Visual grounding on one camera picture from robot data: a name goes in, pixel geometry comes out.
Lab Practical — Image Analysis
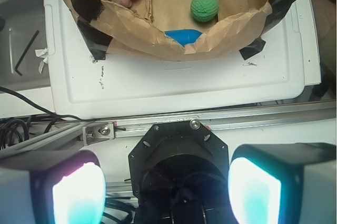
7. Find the blue plastic bottle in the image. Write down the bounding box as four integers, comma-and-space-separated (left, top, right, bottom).
164, 29, 202, 47

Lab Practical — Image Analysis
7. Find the brown paper bag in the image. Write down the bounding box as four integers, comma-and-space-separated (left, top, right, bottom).
63, 0, 296, 62

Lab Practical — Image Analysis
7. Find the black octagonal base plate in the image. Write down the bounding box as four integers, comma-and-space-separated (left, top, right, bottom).
128, 120, 229, 199

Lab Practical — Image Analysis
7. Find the black cable bundle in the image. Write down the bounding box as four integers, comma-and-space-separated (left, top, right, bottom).
0, 86, 95, 149

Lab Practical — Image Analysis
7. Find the green textured ball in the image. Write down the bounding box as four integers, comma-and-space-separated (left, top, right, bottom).
190, 0, 219, 23

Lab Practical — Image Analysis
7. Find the black hex key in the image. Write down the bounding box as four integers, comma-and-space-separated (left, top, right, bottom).
14, 30, 39, 76

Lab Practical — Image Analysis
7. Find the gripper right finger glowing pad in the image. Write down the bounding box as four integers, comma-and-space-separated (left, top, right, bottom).
228, 142, 336, 223

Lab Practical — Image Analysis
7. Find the aluminium frame rail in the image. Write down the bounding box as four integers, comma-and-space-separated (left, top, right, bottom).
1, 100, 336, 151

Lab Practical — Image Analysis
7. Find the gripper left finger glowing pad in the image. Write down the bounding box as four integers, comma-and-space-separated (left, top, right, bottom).
1, 150, 106, 223

